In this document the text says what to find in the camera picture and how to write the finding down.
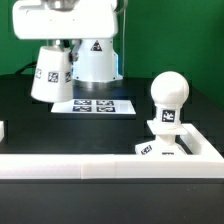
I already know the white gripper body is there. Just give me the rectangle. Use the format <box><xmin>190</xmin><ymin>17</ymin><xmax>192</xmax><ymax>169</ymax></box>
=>
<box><xmin>12</xmin><ymin>0</ymin><xmax>118</xmax><ymax>40</ymax></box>

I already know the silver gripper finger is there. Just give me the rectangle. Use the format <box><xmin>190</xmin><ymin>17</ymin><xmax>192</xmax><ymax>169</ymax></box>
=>
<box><xmin>70</xmin><ymin>39</ymin><xmax>82</xmax><ymax>62</ymax></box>

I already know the white lamp shade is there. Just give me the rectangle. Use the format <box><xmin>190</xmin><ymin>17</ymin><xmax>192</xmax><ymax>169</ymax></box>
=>
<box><xmin>31</xmin><ymin>46</ymin><xmax>73</xmax><ymax>103</ymax></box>

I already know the white lamp bulb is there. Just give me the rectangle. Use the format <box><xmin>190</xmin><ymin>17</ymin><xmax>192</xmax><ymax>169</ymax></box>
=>
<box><xmin>151</xmin><ymin>71</ymin><xmax>189</xmax><ymax>129</ymax></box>

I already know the white lamp base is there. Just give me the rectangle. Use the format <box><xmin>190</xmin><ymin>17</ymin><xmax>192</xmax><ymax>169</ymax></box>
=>
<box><xmin>135</xmin><ymin>120</ymin><xmax>187</xmax><ymax>157</ymax></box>

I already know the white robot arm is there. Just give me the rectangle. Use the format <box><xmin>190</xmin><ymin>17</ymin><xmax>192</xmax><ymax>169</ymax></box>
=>
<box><xmin>12</xmin><ymin>0</ymin><xmax>128</xmax><ymax>88</ymax></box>

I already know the white marker plate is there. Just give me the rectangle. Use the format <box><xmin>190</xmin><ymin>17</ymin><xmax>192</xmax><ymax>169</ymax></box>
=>
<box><xmin>51</xmin><ymin>99</ymin><xmax>135</xmax><ymax>115</ymax></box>

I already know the white block left edge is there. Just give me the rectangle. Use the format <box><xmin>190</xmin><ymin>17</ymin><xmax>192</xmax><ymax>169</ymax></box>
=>
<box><xmin>0</xmin><ymin>121</ymin><xmax>4</xmax><ymax>142</ymax></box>

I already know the white L-shaped fence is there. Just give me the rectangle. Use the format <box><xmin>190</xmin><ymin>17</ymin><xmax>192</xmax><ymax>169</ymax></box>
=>
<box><xmin>0</xmin><ymin>124</ymin><xmax>224</xmax><ymax>179</ymax></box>

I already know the black cable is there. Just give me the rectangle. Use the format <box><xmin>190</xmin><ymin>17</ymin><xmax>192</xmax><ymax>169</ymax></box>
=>
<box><xmin>14</xmin><ymin>61</ymin><xmax>38</xmax><ymax>75</ymax></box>

